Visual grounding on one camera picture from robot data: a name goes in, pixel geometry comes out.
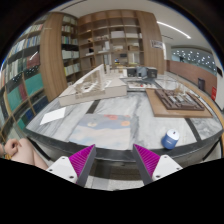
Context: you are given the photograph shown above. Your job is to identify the blue and white computer mouse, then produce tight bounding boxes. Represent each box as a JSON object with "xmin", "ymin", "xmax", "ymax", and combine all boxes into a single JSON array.
[{"xmin": 161, "ymin": 128, "xmax": 181, "ymax": 150}]

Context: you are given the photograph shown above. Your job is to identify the small ceiling spotlights group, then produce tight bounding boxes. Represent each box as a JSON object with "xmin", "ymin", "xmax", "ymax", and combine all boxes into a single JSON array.
[{"xmin": 173, "ymin": 49, "xmax": 216, "ymax": 73}]

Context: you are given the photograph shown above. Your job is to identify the wooden shelf unit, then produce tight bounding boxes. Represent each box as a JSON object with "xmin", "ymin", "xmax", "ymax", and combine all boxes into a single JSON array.
[{"xmin": 39, "ymin": 9, "xmax": 166, "ymax": 103}]

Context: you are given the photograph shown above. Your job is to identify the black box models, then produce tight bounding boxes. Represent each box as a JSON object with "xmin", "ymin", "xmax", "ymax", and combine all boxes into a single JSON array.
[{"xmin": 126, "ymin": 65, "xmax": 158, "ymax": 80}]

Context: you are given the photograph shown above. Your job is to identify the white paper sheet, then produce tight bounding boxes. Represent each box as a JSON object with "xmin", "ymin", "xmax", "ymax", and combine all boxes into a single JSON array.
[{"xmin": 39, "ymin": 106, "xmax": 67, "ymax": 126}]

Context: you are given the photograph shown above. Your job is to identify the red wall cabinet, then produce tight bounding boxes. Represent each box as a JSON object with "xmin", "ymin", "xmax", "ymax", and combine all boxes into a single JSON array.
[{"xmin": 210, "ymin": 86, "xmax": 218, "ymax": 102}]

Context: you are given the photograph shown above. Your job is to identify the dark bookshelf with books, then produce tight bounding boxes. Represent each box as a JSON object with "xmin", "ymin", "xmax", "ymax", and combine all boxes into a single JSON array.
[{"xmin": 0, "ymin": 19, "xmax": 51, "ymax": 143}]

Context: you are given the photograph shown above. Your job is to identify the white architectural model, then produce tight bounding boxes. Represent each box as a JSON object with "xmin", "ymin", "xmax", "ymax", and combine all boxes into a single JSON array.
[{"xmin": 58, "ymin": 63, "xmax": 128, "ymax": 107}]

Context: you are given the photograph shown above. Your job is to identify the floral print mouse pad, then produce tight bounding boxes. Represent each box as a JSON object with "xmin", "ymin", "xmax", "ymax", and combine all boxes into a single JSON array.
[{"xmin": 68, "ymin": 113, "xmax": 135, "ymax": 151}]

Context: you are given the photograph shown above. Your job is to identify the long ceiling light strip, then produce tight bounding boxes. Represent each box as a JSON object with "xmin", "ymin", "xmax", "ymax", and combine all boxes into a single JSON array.
[{"xmin": 156, "ymin": 20, "xmax": 193, "ymax": 40}]

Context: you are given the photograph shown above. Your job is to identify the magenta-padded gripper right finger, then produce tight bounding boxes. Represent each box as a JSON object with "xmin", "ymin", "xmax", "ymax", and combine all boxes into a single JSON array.
[{"xmin": 132, "ymin": 143, "xmax": 184, "ymax": 186}]

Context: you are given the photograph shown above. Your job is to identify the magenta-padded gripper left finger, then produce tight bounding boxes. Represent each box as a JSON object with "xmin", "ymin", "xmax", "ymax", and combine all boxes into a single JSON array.
[{"xmin": 46, "ymin": 143, "xmax": 98, "ymax": 188}]

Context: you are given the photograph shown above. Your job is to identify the brown model on wooden board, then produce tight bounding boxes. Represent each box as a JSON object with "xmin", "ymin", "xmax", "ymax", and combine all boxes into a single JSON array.
[{"xmin": 145, "ymin": 87, "xmax": 214, "ymax": 119}]

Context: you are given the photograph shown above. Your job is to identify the flat pale site model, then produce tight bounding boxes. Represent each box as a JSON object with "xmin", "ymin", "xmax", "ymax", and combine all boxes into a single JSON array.
[{"xmin": 121, "ymin": 77, "xmax": 162, "ymax": 92}]

